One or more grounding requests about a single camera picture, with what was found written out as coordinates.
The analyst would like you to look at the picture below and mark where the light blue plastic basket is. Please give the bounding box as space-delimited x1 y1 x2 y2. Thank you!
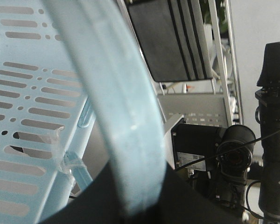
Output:
0 0 166 224

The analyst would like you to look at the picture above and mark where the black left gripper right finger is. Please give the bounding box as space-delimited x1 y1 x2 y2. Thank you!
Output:
151 164 242 224

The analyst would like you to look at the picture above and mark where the black robot head camera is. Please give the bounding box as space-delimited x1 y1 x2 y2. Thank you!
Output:
171 123 256 176

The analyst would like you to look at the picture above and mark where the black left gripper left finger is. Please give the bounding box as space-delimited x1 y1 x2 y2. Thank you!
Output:
41 163 126 224

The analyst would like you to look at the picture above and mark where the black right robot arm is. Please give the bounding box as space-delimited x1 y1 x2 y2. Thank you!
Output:
255 42 280 223

